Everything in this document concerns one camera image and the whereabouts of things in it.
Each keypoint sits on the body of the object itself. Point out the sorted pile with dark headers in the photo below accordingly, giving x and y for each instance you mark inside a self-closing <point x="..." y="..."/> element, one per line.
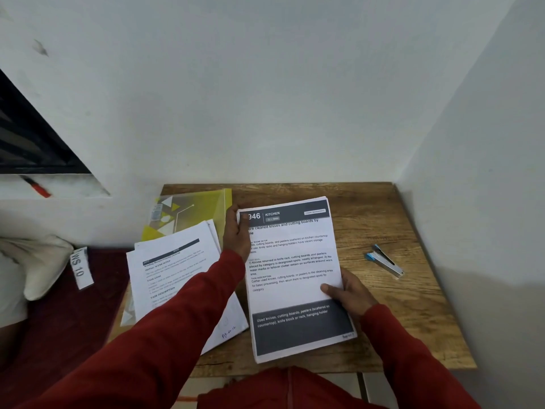
<point x="294" y="251"/>

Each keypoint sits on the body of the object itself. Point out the pile of text-only sheets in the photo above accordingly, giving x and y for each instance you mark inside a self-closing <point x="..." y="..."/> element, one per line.
<point x="170" y="268"/>

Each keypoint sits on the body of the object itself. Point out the dark louvred window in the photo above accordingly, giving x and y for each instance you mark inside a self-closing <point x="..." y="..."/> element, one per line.
<point x="30" y="140"/>

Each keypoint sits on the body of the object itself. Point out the person's right forearm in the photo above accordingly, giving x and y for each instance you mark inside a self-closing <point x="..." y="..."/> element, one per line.
<point x="413" y="362"/>

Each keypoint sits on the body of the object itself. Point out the person's red jacket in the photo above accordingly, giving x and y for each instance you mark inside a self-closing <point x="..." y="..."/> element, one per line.
<point x="289" y="391"/>

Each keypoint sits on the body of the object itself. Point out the white pillow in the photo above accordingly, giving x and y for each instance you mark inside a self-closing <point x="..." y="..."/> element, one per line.
<point x="42" y="264"/>

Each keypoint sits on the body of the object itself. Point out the small pile of printed sheets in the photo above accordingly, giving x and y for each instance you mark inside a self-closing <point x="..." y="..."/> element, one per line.
<point x="256" y="358"/>

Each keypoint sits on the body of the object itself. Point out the maroon bed mattress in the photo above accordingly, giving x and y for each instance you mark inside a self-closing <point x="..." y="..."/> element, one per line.
<point x="59" y="336"/>

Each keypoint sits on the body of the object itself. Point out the person's right hand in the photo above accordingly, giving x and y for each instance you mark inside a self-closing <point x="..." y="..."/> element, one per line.
<point x="353" y="296"/>

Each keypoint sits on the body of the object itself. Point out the white paper label tag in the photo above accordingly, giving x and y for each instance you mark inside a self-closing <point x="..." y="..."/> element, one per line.
<point x="81" y="268"/>

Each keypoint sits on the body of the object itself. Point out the yellow patterned plastic folder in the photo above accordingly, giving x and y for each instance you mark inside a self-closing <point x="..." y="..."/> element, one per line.
<point x="200" y="208"/>

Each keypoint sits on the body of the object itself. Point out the black metal table leg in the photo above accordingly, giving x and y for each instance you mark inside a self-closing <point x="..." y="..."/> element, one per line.
<point x="362" y="386"/>

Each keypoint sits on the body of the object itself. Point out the person's left forearm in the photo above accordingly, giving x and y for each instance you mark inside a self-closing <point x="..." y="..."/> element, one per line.
<point x="149" y="345"/>

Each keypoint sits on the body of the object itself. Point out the red marker on sill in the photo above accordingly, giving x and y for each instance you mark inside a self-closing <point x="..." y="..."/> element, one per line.
<point x="38" y="188"/>

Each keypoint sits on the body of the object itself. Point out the blue and silver stapler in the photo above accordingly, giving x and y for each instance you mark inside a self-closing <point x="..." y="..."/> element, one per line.
<point x="385" y="261"/>

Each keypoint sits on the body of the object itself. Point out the person's left hand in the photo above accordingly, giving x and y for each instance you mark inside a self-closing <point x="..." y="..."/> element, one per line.
<point x="236" y="238"/>

